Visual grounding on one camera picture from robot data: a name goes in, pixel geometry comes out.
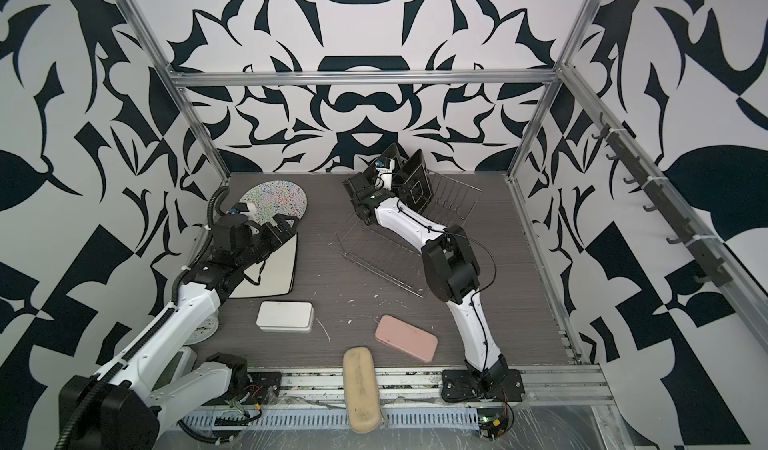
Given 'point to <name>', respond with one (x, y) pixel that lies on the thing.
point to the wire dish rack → (391, 256)
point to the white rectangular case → (285, 316)
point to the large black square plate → (394, 152)
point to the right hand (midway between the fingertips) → (400, 184)
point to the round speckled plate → (270, 198)
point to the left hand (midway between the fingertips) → (290, 220)
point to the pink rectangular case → (406, 338)
